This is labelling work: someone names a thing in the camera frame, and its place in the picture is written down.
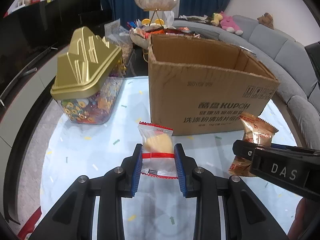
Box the brown cardboard box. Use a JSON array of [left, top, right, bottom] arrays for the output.
[[148, 34, 279, 135]]

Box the two-tier white snack stand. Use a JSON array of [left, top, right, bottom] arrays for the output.
[[128, 0, 201, 51]]

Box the orange fortune biscuit packet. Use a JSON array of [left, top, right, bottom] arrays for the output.
[[228, 112, 278, 177]]

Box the gold lid candy container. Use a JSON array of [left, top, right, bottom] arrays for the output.
[[50, 27, 126, 124]]

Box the pink plush toy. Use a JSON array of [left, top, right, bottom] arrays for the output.
[[220, 11, 243, 36]]

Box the yellow plush toy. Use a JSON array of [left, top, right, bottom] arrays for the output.
[[210, 13, 223, 27]]

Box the brown plush toy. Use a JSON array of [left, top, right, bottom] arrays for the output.
[[257, 12, 274, 29]]

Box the grey sectional sofa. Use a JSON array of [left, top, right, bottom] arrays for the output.
[[173, 15, 319, 148]]

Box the bag of peanuts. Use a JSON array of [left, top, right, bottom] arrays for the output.
[[104, 19, 133, 64]]

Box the clear red-trim biscuit packet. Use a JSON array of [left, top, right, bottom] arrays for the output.
[[138, 122, 177, 179]]

